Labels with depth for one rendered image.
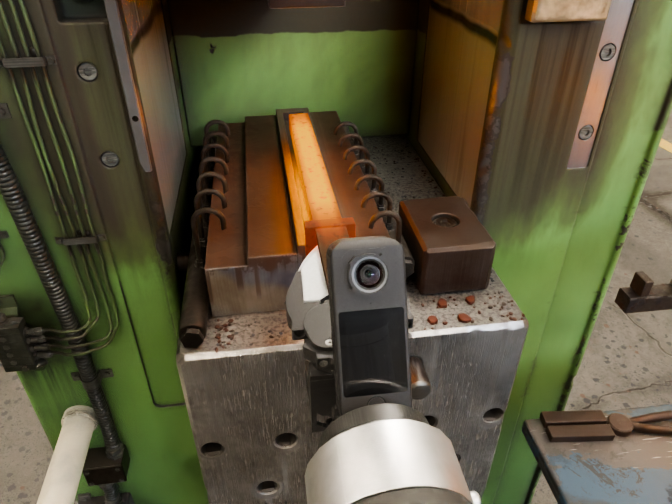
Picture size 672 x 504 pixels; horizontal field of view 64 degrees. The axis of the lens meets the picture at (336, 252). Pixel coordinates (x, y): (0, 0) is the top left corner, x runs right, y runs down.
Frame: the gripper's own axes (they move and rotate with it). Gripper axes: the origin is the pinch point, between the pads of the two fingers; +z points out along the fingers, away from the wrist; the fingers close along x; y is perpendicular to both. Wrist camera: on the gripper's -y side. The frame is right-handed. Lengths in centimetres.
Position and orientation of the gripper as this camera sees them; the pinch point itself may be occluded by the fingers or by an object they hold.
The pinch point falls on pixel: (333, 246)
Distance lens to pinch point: 47.5
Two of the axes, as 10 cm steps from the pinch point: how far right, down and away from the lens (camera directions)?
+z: -1.4, -5.7, 8.1
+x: 9.9, -0.8, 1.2
